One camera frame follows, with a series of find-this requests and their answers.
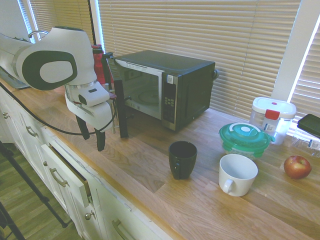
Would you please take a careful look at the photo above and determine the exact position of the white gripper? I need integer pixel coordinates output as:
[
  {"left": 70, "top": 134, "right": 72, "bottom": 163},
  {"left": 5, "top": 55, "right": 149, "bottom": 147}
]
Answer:
[{"left": 64, "top": 90, "right": 114, "bottom": 152}]

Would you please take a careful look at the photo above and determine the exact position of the black microwave door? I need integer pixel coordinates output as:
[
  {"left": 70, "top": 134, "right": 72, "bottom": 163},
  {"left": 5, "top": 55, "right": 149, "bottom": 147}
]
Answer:
[{"left": 109, "top": 78, "right": 133, "bottom": 139}]

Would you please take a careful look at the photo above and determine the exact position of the black steel microwave oven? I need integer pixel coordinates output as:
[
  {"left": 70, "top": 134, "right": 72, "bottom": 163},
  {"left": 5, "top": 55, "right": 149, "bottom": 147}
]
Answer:
[{"left": 112, "top": 49, "right": 217, "bottom": 133}]

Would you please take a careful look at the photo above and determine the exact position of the white open drawer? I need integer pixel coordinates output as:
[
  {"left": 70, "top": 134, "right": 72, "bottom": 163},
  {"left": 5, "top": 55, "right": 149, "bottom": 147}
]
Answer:
[{"left": 40, "top": 143, "right": 93, "bottom": 209}]

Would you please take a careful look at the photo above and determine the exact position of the red plastic bottle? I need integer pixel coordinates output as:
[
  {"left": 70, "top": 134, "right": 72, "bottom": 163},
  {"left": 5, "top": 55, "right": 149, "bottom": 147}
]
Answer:
[{"left": 90, "top": 44, "right": 108, "bottom": 86}]

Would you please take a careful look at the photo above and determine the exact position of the black ceramic mug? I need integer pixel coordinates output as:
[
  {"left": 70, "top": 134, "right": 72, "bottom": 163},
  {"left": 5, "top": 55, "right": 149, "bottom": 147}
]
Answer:
[{"left": 167, "top": 140, "right": 198, "bottom": 181}]

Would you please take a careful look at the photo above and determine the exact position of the steel sink rim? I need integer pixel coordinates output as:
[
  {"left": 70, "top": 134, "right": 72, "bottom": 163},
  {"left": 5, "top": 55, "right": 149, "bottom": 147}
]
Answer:
[{"left": 0, "top": 65, "right": 31, "bottom": 90}]

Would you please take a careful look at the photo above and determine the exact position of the chrome faucet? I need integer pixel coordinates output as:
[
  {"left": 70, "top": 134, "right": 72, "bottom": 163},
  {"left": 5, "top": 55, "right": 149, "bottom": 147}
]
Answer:
[{"left": 27, "top": 29, "right": 50, "bottom": 41}]

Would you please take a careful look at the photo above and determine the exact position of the narrow beige window blind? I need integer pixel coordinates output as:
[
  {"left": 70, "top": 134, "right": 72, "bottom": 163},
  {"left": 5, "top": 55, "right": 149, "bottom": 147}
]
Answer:
[
  {"left": 28, "top": 0, "right": 94, "bottom": 44},
  {"left": 286, "top": 23, "right": 320, "bottom": 138}
]

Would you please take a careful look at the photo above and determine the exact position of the wide beige window blind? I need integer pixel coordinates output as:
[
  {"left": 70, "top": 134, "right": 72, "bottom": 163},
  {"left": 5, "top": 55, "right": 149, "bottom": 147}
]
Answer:
[{"left": 97, "top": 0, "right": 302, "bottom": 122}]

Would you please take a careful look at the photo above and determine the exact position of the white ceramic mug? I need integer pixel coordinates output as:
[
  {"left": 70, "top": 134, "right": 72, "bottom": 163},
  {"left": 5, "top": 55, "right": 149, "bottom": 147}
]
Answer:
[{"left": 218, "top": 153, "right": 259, "bottom": 198}]

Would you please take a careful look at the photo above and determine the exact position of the green lid round container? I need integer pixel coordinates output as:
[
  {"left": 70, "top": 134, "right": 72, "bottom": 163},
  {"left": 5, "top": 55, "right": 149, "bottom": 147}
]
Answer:
[{"left": 218, "top": 122, "right": 276, "bottom": 161}]

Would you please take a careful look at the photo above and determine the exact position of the clear container white lid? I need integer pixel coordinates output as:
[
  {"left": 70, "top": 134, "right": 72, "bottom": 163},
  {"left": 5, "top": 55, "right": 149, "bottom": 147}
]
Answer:
[{"left": 249, "top": 96, "right": 298, "bottom": 146}]

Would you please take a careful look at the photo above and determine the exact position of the red apple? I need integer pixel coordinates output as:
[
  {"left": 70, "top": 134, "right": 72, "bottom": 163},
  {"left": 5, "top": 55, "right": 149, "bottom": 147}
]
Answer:
[{"left": 283, "top": 155, "right": 313, "bottom": 180}]

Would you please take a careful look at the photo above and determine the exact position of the black plastic tray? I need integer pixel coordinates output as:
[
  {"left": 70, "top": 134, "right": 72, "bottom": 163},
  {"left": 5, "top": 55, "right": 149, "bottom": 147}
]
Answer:
[{"left": 296, "top": 113, "right": 320, "bottom": 139}]

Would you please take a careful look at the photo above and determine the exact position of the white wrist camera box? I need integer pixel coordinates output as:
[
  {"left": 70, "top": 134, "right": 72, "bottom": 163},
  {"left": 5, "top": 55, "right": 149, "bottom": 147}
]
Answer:
[{"left": 77, "top": 87, "right": 110, "bottom": 108}]

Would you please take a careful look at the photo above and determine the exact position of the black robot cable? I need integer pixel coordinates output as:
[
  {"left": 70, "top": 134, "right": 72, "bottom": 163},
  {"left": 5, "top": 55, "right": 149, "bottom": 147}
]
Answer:
[{"left": 0, "top": 81, "right": 119, "bottom": 136}]

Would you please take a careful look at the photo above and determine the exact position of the metal cabinet bar handle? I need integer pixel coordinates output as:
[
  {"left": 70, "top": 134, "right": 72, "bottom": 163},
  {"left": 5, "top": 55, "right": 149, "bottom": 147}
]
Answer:
[
  {"left": 49, "top": 167, "right": 69, "bottom": 188},
  {"left": 111, "top": 219, "right": 132, "bottom": 240},
  {"left": 25, "top": 125, "right": 39, "bottom": 138}
]

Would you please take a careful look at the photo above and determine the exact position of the black camera tripod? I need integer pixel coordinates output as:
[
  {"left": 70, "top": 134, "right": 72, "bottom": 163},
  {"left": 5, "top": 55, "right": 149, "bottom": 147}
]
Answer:
[{"left": 0, "top": 140, "right": 69, "bottom": 240}]

